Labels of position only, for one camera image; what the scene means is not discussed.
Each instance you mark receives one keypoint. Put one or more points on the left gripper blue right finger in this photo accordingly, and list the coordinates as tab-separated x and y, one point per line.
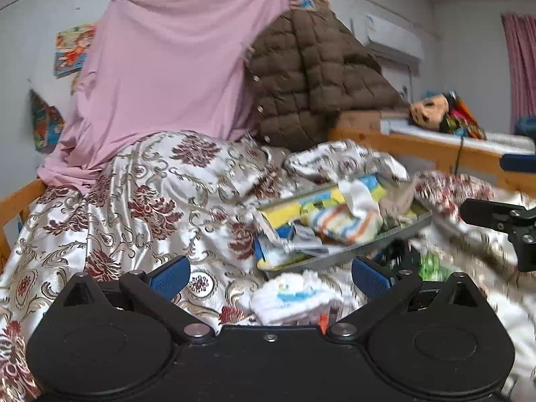
370	278

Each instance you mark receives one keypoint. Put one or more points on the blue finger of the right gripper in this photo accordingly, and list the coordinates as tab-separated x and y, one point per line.
518	163

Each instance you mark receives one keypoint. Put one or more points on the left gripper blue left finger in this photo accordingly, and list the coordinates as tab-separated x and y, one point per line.
171	278

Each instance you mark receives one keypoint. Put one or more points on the black sock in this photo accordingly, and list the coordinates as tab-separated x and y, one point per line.
399	255

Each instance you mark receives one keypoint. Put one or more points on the orange blue striped sock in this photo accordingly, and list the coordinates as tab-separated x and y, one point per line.
339	224

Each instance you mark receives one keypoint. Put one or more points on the grey sock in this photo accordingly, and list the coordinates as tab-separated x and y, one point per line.
303	240

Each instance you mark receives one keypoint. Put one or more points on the white sock with blue print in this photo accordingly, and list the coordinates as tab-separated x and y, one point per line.
294	299

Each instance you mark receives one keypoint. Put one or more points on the white silver glitter sock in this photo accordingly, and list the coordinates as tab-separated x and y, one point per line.
359	200

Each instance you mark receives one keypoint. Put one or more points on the floral satin bedspread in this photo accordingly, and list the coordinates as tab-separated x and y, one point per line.
167	195

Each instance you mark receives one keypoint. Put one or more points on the colourful rag doll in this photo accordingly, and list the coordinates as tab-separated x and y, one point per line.
446	113

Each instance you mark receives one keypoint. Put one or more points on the metal tray with colourful mat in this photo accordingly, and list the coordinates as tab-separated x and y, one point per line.
273	222

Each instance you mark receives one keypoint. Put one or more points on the pink curtain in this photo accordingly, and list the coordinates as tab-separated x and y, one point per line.
519	33

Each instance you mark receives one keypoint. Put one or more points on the white air conditioner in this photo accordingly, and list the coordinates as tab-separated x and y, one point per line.
387	40

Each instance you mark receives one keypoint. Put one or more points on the pink hanging sheet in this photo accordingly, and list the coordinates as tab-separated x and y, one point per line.
159	66

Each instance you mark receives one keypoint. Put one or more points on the brown puffer jacket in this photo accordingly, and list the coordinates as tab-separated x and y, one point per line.
307	68

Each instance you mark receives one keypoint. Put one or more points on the wooden bed frame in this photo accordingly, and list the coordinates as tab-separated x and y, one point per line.
513	187

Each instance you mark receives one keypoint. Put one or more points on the colourful kite wall decoration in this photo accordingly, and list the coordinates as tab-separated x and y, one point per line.
47	122

